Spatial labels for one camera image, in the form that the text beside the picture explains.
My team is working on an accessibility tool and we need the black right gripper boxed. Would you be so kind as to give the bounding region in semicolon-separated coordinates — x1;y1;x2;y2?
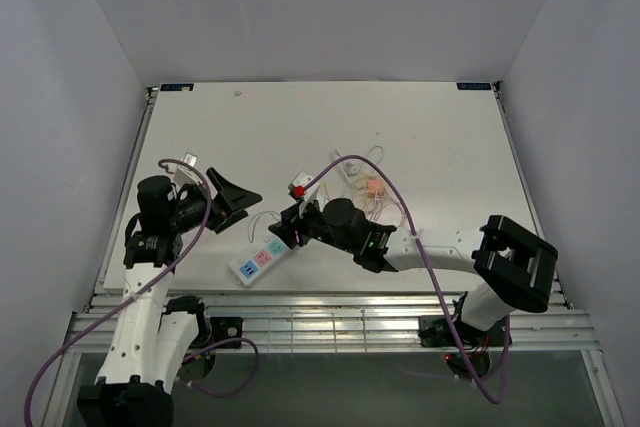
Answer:
269;195;356;255

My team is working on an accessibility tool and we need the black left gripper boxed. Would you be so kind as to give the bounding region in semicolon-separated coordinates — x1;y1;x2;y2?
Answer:
169;168;262;234

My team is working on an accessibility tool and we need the white colourful power strip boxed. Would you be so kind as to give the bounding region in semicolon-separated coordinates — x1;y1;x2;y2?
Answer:
228;235;294;288

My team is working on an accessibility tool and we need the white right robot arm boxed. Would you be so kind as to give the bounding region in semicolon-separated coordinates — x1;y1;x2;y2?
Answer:
268;198;558;344

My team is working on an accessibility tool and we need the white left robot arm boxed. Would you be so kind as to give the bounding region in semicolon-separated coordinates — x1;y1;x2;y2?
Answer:
77;161;262;426

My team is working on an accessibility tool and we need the pink charger plug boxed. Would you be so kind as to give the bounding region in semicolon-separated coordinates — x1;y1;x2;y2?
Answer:
365;177;386;199

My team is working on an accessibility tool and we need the blue label left corner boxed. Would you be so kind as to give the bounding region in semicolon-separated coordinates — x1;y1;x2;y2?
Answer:
160;83;194;92

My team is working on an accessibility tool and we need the blue label corner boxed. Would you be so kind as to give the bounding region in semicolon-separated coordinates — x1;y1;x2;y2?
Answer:
456;82;492;91
160;83;194;92

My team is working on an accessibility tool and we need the blue label right corner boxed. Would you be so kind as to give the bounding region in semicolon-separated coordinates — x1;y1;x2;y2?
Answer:
456;82;492;91

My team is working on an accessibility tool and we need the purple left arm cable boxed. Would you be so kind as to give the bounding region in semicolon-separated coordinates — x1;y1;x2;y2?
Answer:
25;158;261;427

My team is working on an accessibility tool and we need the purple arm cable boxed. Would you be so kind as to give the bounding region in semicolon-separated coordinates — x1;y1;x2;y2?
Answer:
25;158;261;427
299;154;513;405

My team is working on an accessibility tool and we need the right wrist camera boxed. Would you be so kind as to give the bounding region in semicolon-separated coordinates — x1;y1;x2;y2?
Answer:
288;171;319;207

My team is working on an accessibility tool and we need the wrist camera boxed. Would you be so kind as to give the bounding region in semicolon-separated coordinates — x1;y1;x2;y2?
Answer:
288;171;319;207
168;152;200;189

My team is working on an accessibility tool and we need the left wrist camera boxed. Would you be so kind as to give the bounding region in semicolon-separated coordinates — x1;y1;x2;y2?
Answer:
168;152;200;189

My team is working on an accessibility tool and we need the white power strip cord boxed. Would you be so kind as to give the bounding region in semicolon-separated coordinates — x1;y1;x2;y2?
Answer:
329;145;386;183

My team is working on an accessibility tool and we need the pink charger cable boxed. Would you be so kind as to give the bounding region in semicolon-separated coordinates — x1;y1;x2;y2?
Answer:
359;181;416;228

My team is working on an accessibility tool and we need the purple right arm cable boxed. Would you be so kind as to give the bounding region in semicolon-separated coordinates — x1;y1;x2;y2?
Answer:
299;154;513;405

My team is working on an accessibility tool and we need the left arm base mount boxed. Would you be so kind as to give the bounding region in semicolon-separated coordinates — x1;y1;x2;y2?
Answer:
164;295;244;349

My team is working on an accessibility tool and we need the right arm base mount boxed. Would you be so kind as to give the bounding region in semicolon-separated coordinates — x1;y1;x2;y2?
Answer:
418;293;512;349

